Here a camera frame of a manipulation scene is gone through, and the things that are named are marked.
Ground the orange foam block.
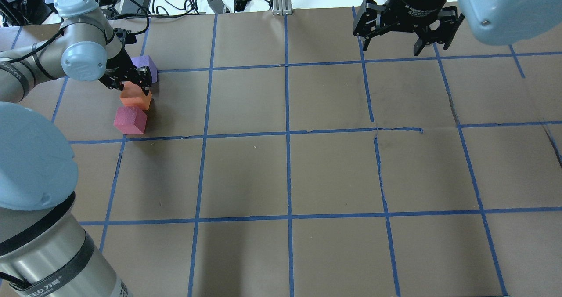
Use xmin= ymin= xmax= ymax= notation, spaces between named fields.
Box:
xmin=119 ymin=81 xmax=152 ymax=111

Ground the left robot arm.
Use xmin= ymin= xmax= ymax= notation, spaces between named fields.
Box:
xmin=1 ymin=0 xmax=157 ymax=297

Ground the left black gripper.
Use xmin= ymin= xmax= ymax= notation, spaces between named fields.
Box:
xmin=99 ymin=43 xmax=152 ymax=96

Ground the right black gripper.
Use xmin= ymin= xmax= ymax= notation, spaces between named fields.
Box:
xmin=353 ymin=0 xmax=465 ymax=57

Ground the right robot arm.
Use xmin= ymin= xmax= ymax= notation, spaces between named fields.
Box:
xmin=353 ymin=0 xmax=562 ymax=56

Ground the red foam block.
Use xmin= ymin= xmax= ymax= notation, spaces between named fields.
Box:
xmin=114 ymin=106 xmax=148 ymax=135

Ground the purple foam block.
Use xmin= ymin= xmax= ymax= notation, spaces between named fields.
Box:
xmin=132 ymin=55 xmax=158 ymax=83

